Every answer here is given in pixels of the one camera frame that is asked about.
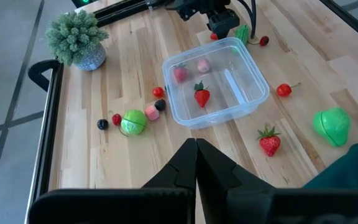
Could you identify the green plastic pear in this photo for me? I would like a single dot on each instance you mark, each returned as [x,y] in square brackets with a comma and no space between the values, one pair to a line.
[332,126]

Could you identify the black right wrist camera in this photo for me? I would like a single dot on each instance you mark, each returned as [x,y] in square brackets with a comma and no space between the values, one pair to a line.
[224,26]

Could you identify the pink candy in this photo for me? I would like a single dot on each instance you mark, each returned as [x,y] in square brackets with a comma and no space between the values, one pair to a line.
[152,113]

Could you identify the black aluminium rig frame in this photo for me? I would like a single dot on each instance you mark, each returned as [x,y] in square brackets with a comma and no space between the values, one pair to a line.
[53,118]

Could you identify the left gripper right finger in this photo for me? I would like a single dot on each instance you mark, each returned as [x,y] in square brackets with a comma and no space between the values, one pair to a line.
[222,186]

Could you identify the clear plastic tupperware container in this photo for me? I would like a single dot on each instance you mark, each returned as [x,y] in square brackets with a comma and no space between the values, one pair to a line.
[222,116]

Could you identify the black box with green light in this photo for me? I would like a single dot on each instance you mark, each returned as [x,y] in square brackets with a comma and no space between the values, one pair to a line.
[84,2]

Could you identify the red plastic cherry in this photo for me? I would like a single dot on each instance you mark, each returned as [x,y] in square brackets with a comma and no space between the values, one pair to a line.
[158,92]
[283,90]
[116,119]
[264,41]

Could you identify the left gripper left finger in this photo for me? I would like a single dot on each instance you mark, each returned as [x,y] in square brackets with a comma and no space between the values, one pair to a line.
[179,177]

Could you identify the green pepper toy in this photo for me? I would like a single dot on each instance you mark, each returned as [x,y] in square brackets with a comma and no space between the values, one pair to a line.
[242,33]

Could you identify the artificial succulent in grey pot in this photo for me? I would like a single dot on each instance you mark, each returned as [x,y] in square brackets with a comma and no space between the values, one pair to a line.
[73,37]

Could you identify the dark green cloth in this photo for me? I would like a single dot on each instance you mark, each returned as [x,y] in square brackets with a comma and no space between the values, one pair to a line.
[353,168]

